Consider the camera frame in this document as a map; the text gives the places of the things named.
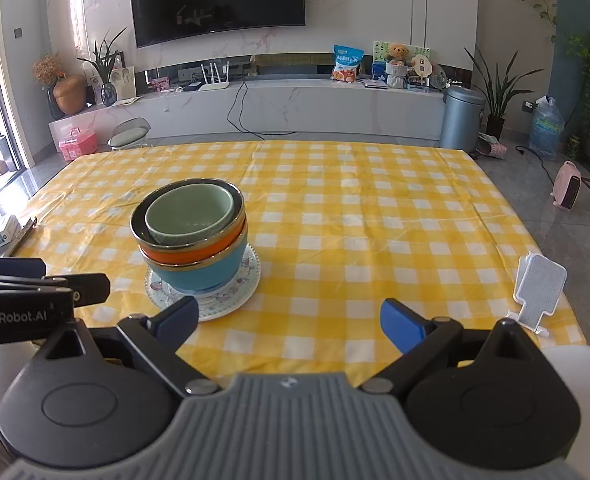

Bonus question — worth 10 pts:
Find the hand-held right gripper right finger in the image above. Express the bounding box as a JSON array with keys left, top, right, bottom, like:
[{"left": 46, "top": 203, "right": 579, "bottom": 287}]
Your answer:
[{"left": 361, "top": 298, "right": 543, "bottom": 395}]

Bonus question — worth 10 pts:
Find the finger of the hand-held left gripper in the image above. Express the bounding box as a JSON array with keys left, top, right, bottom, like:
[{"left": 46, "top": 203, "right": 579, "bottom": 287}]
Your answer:
[
  {"left": 0, "top": 273, "right": 110, "bottom": 307},
  {"left": 0, "top": 256, "right": 46, "bottom": 280}
]

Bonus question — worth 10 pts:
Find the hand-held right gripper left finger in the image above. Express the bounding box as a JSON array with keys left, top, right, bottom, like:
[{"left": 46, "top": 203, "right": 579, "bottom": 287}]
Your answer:
[{"left": 37, "top": 296, "right": 222, "bottom": 397}]

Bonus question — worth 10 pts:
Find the white hand-painted plate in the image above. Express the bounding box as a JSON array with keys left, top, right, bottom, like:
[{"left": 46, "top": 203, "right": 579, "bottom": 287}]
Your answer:
[{"left": 147, "top": 280, "right": 256, "bottom": 322}]

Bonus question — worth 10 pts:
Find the blue steel-lined bowl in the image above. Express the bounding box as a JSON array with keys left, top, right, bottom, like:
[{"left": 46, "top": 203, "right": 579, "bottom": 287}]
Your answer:
[{"left": 142, "top": 237, "right": 249, "bottom": 293}]

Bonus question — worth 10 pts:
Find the orange steel-lined bowl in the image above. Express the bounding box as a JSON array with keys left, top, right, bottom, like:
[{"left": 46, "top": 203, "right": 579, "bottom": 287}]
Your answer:
[{"left": 130, "top": 178, "right": 249, "bottom": 267}]

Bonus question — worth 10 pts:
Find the clear glass patterned plate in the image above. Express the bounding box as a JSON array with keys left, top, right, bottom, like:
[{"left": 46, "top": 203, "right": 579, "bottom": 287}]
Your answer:
[{"left": 146, "top": 242, "right": 262, "bottom": 318}]

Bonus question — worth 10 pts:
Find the green ceramic bowl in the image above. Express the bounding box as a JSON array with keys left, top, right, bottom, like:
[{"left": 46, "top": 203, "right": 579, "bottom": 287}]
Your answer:
[{"left": 145, "top": 182, "right": 234, "bottom": 247}]

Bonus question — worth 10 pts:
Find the yellow checkered tablecloth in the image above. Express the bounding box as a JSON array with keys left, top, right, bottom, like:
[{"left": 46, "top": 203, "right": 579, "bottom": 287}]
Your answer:
[{"left": 12, "top": 140, "right": 588, "bottom": 376}]

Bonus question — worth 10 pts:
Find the pink storage box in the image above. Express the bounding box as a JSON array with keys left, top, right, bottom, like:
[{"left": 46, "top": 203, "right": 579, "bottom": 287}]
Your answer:
[{"left": 58, "top": 128, "right": 97, "bottom": 162}]

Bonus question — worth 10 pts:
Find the white phone stand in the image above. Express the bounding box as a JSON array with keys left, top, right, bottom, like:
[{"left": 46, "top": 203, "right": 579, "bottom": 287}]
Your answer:
[{"left": 506, "top": 252, "right": 568, "bottom": 337}]

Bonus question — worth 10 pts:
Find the brown round clay pot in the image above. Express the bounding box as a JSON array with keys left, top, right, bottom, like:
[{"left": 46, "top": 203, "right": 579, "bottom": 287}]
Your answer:
[{"left": 52, "top": 74, "right": 88, "bottom": 116}]

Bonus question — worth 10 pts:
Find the plant in blue vase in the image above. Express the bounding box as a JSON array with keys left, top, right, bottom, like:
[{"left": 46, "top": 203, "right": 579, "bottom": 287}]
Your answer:
[{"left": 77, "top": 27, "right": 128, "bottom": 107}]

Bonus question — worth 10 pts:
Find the dried flower bunch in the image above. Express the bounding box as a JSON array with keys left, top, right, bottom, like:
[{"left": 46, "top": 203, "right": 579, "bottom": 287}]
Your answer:
[{"left": 31, "top": 53, "right": 68, "bottom": 86}]

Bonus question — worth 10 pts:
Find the white sketch picture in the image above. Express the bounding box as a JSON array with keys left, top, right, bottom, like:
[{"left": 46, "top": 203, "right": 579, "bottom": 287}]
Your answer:
[{"left": 109, "top": 65, "right": 136, "bottom": 101}]

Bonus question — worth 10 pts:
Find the grey metal trash can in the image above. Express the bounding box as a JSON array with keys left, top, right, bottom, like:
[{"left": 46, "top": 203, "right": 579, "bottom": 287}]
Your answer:
[{"left": 440, "top": 85, "right": 486, "bottom": 153}]

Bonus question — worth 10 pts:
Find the pink space heater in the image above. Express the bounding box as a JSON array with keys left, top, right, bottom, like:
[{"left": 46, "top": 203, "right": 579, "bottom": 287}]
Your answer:
[{"left": 551, "top": 161, "right": 583, "bottom": 210}]

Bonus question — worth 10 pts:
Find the white marble television console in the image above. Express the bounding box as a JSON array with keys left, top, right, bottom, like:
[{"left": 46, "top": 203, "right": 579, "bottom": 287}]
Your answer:
[{"left": 49, "top": 77, "right": 468, "bottom": 153}]

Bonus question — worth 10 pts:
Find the white antenna router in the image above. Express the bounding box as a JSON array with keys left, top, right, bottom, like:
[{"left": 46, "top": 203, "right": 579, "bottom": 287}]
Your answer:
[{"left": 197, "top": 60, "right": 233, "bottom": 92}]

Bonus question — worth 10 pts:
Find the clear blue water jug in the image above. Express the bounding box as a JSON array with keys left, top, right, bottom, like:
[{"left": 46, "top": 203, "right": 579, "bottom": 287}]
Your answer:
[{"left": 529, "top": 95, "right": 566, "bottom": 161}]

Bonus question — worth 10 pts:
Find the grey paper bouquet wrap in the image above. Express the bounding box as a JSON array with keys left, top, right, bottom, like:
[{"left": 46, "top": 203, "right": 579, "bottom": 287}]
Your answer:
[{"left": 385, "top": 62, "right": 408, "bottom": 90}]

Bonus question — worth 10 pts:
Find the long-leaf potted plant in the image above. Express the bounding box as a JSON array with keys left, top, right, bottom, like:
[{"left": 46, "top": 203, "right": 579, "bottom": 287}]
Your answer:
[{"left": 465, "top": 47, "right": 530, "bottom": 138}]

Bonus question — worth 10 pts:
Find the beige round hand fan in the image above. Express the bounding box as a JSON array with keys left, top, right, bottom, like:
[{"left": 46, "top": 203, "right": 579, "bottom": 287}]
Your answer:
[{"left": 410, "top": 55, "right": 434, "bottom": 81}]

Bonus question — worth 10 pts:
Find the blue snack bag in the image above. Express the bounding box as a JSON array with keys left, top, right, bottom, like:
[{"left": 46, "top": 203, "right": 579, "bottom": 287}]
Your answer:
[{"left": 331, "top": 45, "right": 366, "bottom": 83}]

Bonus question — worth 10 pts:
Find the green illustrated board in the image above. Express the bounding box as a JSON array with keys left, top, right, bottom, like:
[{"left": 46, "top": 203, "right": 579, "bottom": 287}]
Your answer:
[{"left": 372, "top": 41, "right": 432, "bottom": 83}]

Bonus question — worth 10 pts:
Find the black power cable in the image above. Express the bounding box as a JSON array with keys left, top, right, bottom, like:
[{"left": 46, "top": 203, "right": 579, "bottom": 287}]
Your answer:
[{"left": 226, "top": 77, "right": 296, "bottom": 136}]

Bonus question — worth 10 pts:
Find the black wall television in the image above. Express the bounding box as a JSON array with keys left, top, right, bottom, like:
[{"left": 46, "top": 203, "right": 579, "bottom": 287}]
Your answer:
[{"left": 127, "top": 0, "right": 306, "bottom": 50}]

